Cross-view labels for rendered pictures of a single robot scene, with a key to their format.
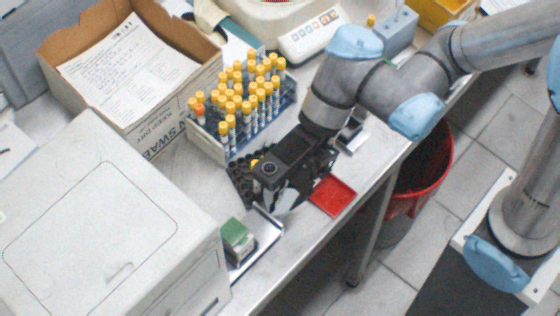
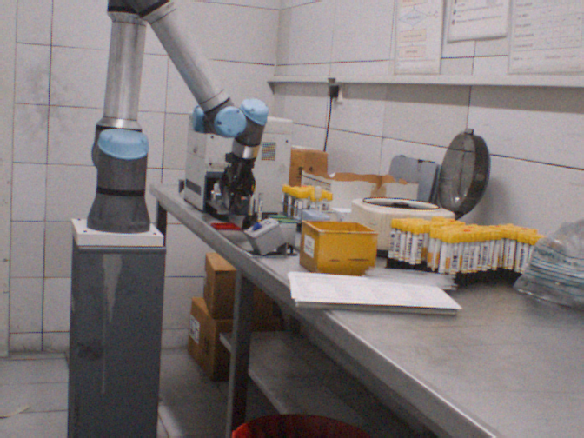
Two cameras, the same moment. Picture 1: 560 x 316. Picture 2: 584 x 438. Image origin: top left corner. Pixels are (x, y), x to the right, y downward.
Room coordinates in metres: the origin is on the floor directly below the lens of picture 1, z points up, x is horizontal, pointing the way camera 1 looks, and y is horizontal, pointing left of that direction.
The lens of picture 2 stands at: (1.74, -1.87, 1.24)
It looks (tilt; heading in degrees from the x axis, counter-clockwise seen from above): 9 degrees down; 119
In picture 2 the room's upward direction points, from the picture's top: 4 degrees clockwise
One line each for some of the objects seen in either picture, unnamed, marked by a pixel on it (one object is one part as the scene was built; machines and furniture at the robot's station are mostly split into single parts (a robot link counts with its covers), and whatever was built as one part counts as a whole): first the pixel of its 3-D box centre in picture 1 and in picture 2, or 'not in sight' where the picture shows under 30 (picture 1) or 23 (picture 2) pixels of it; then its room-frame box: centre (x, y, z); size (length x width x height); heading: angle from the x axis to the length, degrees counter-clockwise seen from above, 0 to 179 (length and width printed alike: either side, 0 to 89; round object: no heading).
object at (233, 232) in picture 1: (234, 233); not in sight; (0.43, 0.07, 0.98); 0.05 x 0.04 x 0.01; 49
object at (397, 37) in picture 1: (392, 37); (315, 234); (0.90, -0.22, 0.92); 0.10 x 0.07 x 0.10; 134
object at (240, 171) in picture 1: (278, 153); (261, 207); (0.61, 0.00, 0.93); 0.17 x 0.09 x 0.11; 118
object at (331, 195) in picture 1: (331, 195); (225, 226); (0.56, -0.09, 0.88); 0.07 x 0.07 x 0.01; 49
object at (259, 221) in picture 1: (227, 257); (220, 200); (0.42, 0.08, 0.92); 0.21 x 0.07 x 0.05; 139
